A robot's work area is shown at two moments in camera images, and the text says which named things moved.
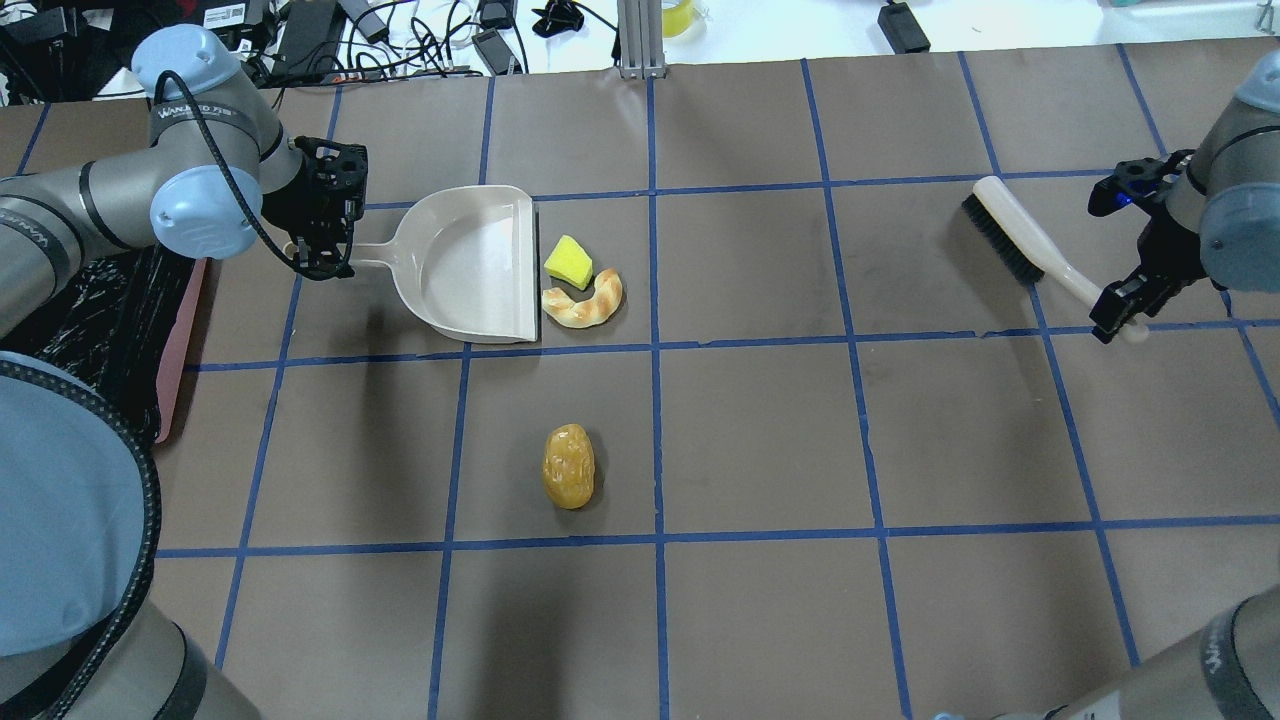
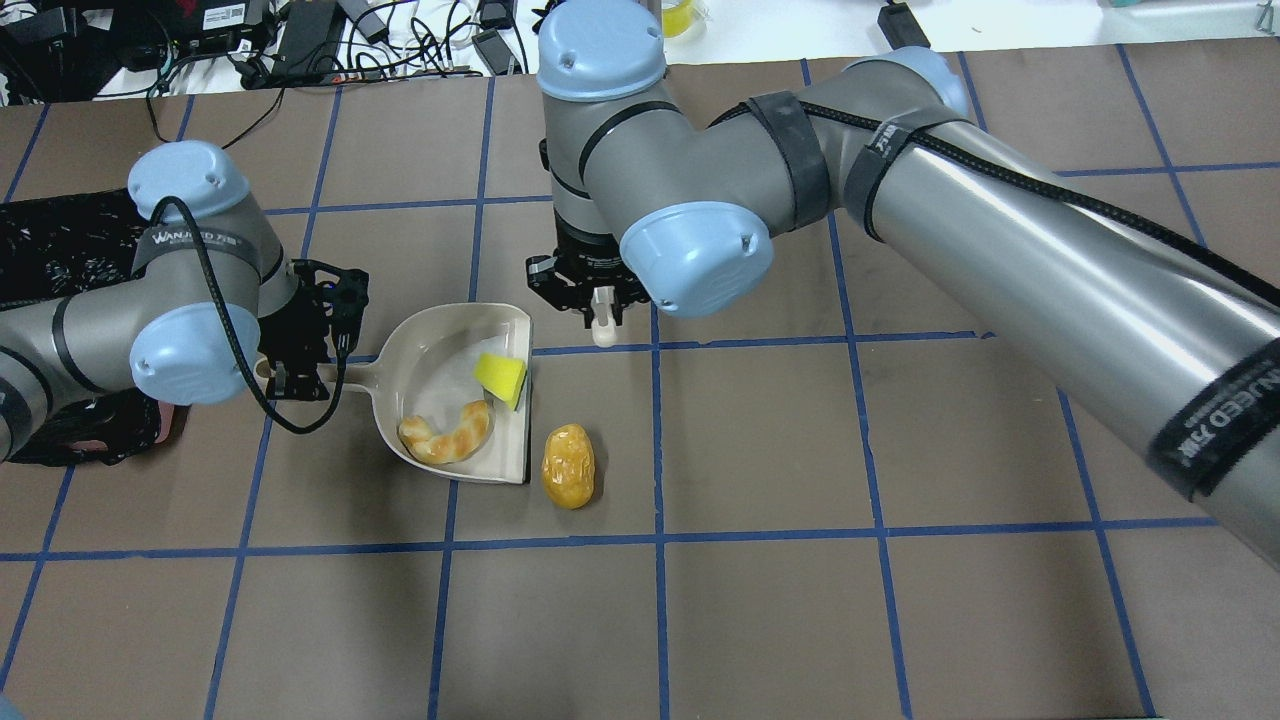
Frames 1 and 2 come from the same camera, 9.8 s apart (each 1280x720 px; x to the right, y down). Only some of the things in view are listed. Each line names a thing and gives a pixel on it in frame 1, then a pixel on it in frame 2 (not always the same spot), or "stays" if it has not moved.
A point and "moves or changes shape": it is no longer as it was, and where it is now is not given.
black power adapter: x=902 y=29 stays
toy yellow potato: x=569 y=466 stays
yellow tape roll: x=676 y=20 stays
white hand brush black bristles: x=992 y=201 moves or changes shape
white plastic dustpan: x=466 y=258 -> x=450 y=390
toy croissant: x=587 y=312 moves or changes shape
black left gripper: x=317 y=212 -> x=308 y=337
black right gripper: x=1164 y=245 -> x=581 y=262
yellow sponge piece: x=569 y=262 moves or changes shape
